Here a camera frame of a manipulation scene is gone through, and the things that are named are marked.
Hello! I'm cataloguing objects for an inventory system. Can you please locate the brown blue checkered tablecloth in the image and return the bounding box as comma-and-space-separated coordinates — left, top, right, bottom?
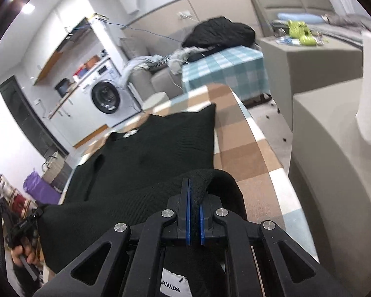
62, 83, 320, 285

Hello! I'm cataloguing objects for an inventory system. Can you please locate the teal checkered cloth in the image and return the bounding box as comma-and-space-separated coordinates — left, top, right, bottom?
181, 46, 270, 100

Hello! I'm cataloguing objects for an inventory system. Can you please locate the green plush toy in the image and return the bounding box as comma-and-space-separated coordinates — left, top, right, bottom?
286, 19, 316, 46

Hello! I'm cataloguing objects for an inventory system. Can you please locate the light blue pillow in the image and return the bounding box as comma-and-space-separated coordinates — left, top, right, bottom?
278, 12, 326, 25

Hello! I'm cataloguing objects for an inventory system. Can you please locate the dark cooking pot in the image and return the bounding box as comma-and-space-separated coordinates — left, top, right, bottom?
55, 78, 72, 97

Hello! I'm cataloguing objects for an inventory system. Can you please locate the black quilted jacket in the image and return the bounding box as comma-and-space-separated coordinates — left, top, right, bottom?
182, 17, 256, 53

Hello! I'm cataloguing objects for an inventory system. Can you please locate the grey upholstered seat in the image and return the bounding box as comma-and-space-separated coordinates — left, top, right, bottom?
288, 79, 371, 297

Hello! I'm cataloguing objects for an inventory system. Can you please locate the copper coloured pot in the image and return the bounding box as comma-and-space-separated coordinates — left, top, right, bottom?
84, 55, 101, 69

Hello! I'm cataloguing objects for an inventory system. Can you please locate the thin blue cable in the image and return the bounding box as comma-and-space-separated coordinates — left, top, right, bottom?
93, 18, 186, 43

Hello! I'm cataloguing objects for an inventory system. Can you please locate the grey basket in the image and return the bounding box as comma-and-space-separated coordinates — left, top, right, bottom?
42, 151, 66, 187

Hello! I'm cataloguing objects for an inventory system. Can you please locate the white counter cabinet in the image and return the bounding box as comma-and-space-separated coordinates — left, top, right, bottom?
48, 79, 109, 149

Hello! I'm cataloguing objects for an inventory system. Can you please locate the houndstooth patterned cloth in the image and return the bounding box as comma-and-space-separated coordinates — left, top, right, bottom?
148, 54, 174, 69

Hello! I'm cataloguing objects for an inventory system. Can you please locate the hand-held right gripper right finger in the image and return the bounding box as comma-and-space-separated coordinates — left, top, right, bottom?
199, 192, 344, 297

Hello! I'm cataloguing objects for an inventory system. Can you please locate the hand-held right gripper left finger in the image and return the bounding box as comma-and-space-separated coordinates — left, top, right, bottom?
33, 178, 192, 297

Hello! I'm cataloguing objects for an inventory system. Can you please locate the white cloth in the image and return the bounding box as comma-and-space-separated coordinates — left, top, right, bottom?
120, 54, 153, 85

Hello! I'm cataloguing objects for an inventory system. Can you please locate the light grey garment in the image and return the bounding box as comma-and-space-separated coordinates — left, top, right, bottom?
168, 46, 202, 72

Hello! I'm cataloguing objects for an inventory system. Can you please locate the grey duvet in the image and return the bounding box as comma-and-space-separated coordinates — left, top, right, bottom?
323, 13, 371, 42

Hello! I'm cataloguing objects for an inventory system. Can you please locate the black knit sweater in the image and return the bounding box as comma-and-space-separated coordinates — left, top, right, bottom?
37, 103, 251, 297

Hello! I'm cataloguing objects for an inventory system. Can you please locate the grey sofa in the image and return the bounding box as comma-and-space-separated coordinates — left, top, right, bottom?
119, 23, 257, 106

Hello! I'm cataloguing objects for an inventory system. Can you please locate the dark glass door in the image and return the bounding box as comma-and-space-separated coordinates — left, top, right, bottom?
0, 76, 70, 162

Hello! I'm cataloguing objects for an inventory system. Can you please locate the white washing machine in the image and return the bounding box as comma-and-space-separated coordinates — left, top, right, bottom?
80, 57, 143, 127

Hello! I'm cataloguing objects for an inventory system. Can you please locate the purple bag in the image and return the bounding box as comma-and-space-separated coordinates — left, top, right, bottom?
23, 170, 61, 205

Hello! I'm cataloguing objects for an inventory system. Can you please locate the cluttered storage rack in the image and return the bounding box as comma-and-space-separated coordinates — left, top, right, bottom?
0, 169, 38, 242

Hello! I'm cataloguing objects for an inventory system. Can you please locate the grey upholstered bench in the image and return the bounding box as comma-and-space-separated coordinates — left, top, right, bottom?
260, 35, 365, 130

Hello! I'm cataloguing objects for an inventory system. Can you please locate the person's left hand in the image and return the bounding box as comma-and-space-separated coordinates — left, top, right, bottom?
10, 244, 40, 268

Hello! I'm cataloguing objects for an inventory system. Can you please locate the white wall cabinet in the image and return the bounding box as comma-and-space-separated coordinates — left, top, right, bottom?
33, 0, 96, 86

